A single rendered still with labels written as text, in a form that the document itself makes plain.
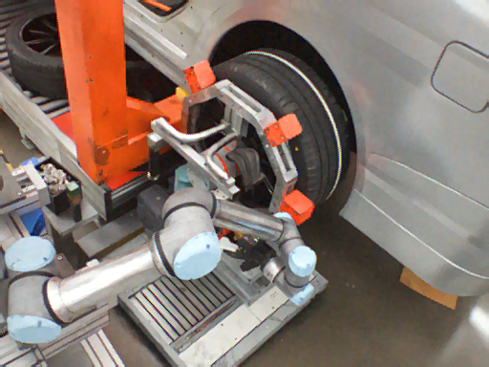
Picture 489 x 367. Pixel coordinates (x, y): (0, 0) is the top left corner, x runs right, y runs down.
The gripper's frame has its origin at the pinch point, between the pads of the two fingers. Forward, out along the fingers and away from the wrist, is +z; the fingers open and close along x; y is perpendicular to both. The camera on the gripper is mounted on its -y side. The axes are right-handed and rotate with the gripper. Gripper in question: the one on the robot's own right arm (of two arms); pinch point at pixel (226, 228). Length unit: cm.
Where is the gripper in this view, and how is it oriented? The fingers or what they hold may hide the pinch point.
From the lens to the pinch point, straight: 167.7
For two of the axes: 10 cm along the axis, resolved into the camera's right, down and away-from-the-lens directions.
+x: -7.1, 4.4, -5.5
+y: 1.3, -6.8, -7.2
